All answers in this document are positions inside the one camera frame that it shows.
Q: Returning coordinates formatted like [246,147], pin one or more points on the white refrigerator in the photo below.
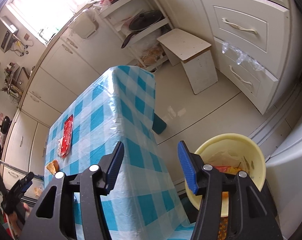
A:
[284,177]

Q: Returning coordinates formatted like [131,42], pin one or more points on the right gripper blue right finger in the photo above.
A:
[189,166]

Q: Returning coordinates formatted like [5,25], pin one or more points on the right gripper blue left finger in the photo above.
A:
[113,163]

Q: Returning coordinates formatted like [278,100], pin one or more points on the small white wooden stool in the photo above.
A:
[195,56]

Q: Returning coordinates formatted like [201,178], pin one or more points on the orange peel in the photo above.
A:
[53,167]

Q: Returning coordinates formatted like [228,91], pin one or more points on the black frying pan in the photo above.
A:
[141,22]

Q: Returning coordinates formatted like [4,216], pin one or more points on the white plastic bag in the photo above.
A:
[59,147]

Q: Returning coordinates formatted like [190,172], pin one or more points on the white storage rack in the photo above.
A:
[118,14]

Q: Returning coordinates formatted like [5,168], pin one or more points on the yellow plastic trash bucket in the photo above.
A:
[231,153]

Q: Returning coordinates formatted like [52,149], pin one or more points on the white drawer cabinet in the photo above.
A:
[252,37]

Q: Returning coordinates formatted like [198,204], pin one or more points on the red snack wrapper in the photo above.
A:
[67,136]

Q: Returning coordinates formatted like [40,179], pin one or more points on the blue checkered tablecloth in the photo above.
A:
[119,106]

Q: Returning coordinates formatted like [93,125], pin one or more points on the white lower kitchen cabinets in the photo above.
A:
[76,57]

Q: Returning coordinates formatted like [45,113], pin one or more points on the black pot on stove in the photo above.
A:
[5,125]

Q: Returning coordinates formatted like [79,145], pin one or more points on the yellow plastic wrapper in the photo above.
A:
[228,169]

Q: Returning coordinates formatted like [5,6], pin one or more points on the grey water heater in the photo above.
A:
[8,32]

